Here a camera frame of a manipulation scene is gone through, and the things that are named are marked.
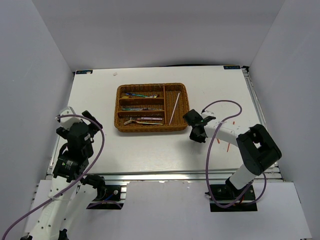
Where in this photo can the silver patterned table knife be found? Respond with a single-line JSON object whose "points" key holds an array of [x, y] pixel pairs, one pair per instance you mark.
{"points": [[151, 109]]}

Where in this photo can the woven wicker cutlery tray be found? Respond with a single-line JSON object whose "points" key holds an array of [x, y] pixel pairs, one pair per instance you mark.
{"points": [[167, 97]]}

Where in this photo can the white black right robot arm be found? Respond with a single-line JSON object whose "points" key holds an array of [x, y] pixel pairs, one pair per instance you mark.
{"points": [[257, 148]]}

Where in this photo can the blue table label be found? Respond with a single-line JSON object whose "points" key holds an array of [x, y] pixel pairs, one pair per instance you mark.
{"points": [[84, 72], [231, 67]]}

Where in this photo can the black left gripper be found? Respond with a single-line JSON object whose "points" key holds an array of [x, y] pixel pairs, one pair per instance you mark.
{"points": [[62, 132]]}

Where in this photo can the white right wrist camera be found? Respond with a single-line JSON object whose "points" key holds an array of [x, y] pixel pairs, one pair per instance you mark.
{"points": [[206, 113]]}

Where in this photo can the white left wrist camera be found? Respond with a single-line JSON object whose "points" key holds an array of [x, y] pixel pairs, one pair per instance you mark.
{"points": [[67, 117]]}

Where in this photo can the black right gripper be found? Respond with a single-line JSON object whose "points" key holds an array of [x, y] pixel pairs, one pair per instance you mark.
{"points": [[193, 137]]}

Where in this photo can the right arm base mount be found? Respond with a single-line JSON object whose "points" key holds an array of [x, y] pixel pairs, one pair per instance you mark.
{"points": [[225, 196]]}

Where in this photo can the right blue table label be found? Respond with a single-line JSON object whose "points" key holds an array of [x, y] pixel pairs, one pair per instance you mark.
{"points": [[231, 67]]}

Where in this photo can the purple iridescent spoon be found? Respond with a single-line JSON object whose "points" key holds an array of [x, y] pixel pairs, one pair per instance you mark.
{"points": [[153, 96]]}

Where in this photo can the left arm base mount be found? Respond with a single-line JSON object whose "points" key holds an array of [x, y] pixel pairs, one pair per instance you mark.
{"points": [[110, 197]]}

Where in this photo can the iridescent round bowl spoon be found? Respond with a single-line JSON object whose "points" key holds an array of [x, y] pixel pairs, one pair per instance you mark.
{"points": [[136, 95]]}

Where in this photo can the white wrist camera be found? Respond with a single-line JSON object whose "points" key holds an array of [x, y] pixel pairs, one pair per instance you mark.
{"points": [[67, 117], [206, 113]]}

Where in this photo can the green handled table knife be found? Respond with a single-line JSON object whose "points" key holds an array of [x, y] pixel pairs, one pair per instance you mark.
{"points": [[131, 109]]}

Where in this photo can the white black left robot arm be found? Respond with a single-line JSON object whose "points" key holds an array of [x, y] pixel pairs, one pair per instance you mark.
{"points": [[72, 164]]}

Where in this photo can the white chopstick short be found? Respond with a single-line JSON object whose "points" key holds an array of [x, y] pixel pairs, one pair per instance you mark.
{"points": [[174, 108]]}

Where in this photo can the pink handled fork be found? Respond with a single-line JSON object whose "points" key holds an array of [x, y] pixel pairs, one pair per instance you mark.
{"points": [[147, 118]]}

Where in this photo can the aluminium table frame rail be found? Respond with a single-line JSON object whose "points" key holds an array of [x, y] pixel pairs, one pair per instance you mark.
{"points": [[163, 156]]}

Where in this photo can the left blue table label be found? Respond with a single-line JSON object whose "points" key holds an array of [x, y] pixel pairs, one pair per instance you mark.
{"points": [[84, 72]]}

